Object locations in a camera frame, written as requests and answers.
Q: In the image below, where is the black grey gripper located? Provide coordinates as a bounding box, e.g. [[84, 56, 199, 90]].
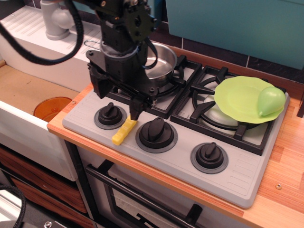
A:
[[86, 50, 158, 120]]

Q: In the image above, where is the yellow toy corn piece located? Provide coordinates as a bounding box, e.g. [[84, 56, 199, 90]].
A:
[[112, 116, 137, 145]]

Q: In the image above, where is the small green pear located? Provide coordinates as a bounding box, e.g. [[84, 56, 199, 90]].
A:
[[257, 86, 286, 117]]

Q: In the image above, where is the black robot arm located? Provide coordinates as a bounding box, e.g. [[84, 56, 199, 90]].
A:
[[80, 0, 158, 120]]

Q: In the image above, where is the black left stove knob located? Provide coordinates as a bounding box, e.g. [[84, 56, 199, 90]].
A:
[[94, 102, 127, 130]]

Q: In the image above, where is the black stove knob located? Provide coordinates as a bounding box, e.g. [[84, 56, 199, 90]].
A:
[[135, 117, 178, 153], [190, 142, 228, 174], [94, 102, 127, 130]]

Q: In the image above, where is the stainless steel pan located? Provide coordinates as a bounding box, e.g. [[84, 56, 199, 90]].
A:
[[88, 41, 177, 89]]

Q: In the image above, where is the black middle stove knob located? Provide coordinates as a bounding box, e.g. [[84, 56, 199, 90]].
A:
[[135, 117, 178, 153]]

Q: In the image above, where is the grey toy stove top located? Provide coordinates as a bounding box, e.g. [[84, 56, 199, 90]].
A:
[[62, 56, 290, 208]]

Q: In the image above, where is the black right stove knob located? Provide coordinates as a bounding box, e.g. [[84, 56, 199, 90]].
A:
[[190, 142, 228, 174]]

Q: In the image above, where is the light green plate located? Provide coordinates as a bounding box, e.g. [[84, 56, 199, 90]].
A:
[[214, 76, 279, 124]]

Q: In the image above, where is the black left burner grate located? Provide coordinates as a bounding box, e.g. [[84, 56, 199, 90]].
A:
[[93, 54, 203, 120]]

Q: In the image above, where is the black burner grate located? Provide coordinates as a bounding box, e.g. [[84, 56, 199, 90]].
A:
[[93, 54, 203, 120], [171, 66, 286, 155]]

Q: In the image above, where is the orange translucent bowl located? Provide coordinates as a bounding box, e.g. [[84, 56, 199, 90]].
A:
[[33, 96, 72, 122]]

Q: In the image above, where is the black right burner grate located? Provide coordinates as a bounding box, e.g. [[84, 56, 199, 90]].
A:
[[171, 66, 286, 155]]

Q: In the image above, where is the grey toy faucet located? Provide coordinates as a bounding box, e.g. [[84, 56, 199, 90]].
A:
[[40, 0, 74, 40]]

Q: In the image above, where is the white toy sink unit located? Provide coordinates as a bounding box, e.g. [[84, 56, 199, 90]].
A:
[[0, 6, 90, 181]]

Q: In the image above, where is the oven door with window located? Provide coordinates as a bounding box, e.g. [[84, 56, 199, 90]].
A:
[[78, 147, 247, 228]]

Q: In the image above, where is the wood grain drawer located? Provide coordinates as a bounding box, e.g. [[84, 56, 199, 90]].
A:
[[0, 145, 94, 228]]

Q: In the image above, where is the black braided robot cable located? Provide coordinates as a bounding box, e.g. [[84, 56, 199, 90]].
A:
[[0, 0, 159, 71]]

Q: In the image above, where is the black oven door handle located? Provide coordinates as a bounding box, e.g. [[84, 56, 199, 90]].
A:
[[85, 163, 202, 228]]

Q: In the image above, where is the black braided cable foreground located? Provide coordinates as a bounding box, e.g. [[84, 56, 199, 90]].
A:
[[0, 185, 26, 228]]

